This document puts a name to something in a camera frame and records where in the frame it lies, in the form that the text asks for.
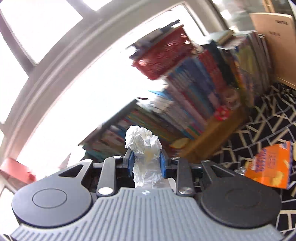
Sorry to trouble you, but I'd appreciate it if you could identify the white tissue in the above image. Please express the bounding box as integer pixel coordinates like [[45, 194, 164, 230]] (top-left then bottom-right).
[[125, 126, 163, 188]]

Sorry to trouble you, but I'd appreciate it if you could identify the row of green red books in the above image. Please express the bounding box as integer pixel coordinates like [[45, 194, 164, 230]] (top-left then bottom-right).
[[81, 100, 184, 162]]

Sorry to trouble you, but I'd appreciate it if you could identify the row of blue books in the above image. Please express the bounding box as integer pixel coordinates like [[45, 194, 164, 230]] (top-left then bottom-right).
[[152, 49, 227, 140]]

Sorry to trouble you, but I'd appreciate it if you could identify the colourful picture books stack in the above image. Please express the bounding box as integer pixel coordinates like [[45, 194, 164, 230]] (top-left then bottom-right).
[[208, 30, 270, 107]]

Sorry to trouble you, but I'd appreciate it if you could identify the wooden book rack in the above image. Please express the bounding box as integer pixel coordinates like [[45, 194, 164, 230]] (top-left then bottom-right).
[[170, 106, 248, 163]]

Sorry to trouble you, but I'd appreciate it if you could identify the dark flat book on top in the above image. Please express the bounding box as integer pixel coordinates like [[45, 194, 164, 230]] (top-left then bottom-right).
[[95, 97, 149, 138]]

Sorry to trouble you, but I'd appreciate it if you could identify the red candy wrapper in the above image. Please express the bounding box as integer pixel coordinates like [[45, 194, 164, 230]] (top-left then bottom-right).
[[214, 105, 231, 121]]

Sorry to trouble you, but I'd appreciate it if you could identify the clear plastic wrapper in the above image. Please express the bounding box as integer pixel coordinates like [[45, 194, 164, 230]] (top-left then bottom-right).
[[234, 161, 251, 176]]

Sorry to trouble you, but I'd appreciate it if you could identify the small white jar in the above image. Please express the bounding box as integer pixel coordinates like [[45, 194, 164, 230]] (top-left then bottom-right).
[[224, 88, 240, 110]]

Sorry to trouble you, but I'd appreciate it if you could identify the red plastic basket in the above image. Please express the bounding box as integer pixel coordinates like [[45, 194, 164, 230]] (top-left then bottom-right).
[[129, 25, 193, 80]]

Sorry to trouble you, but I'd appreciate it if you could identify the black white patterned cloth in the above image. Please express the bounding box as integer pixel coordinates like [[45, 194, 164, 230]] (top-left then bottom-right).
[[203, 82, 296, 236]]

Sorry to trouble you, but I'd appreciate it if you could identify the orange potato sticks bag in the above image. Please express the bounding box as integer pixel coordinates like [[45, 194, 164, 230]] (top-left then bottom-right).
[[245, 141, 293, 189]]

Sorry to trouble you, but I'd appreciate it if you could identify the brown cardboard folder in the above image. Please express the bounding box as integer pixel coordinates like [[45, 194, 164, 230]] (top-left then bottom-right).
[[249, 13, 295, 88]]

